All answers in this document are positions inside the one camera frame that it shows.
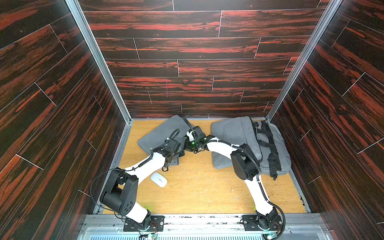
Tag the grey laptop bag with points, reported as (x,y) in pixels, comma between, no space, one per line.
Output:
(159,135)

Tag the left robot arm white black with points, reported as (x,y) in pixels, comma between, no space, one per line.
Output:
(119,194)

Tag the right aluminium corner post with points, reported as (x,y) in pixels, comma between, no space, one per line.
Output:
(320,28)

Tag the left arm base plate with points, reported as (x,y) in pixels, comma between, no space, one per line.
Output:
(153,224)

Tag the aluminium corner post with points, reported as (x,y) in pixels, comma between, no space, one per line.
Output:
(320,28)
(90,40)

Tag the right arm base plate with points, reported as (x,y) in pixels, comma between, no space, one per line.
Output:
(249,222)

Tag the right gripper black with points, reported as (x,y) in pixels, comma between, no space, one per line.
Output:
(186,143)

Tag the grey bag with straps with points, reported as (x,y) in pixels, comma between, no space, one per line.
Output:
(276,160)

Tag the left aluminium corner post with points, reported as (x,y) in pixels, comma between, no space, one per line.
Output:
(90,40)

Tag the left white mouse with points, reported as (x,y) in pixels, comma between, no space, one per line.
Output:
(159,180)

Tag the front aluminium rail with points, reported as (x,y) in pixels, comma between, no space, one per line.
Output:
(205,227)

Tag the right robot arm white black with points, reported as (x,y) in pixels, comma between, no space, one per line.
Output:
(247,168)

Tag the grey laptop sleeve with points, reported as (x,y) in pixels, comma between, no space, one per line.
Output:
(240,131)

